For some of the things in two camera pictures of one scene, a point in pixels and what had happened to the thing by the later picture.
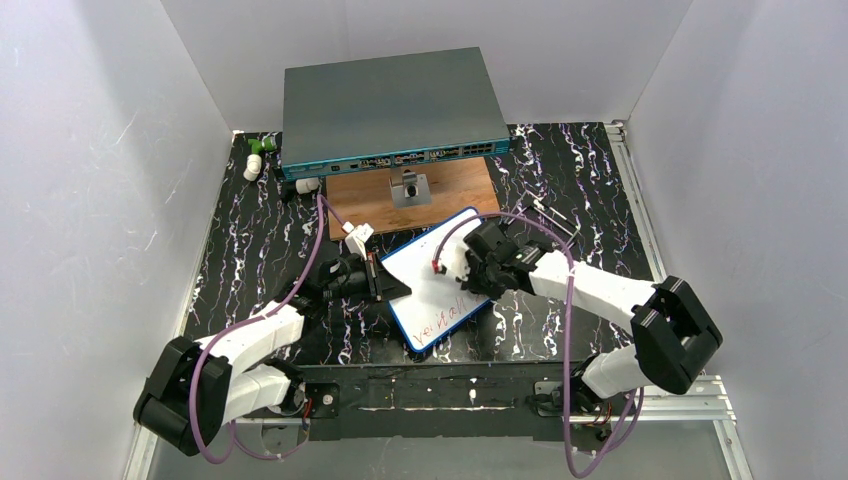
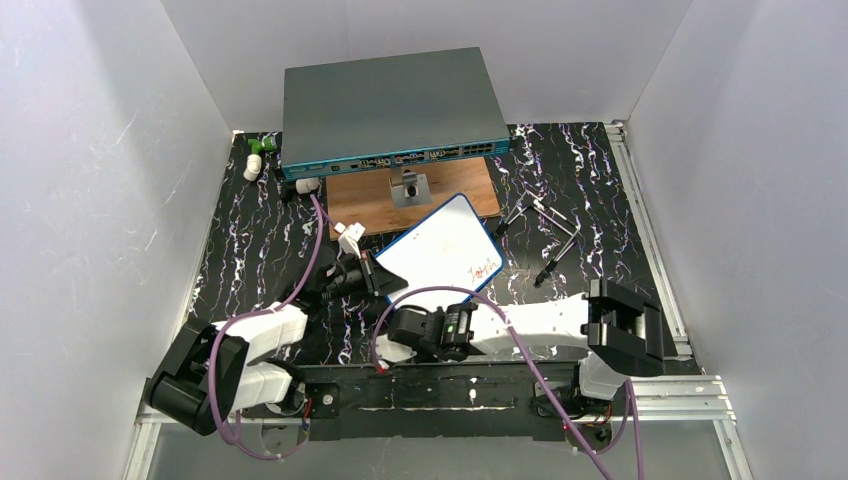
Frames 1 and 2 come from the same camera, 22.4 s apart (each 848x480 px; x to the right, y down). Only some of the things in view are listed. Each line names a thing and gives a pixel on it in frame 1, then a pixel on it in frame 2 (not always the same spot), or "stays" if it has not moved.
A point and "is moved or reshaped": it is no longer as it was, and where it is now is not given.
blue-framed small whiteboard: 432,266 is moved or reshaped
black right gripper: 477,263 → 400,326
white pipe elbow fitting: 254,163 stays
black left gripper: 376,281 stays
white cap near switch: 292,188 stays
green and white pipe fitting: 266,142 stays
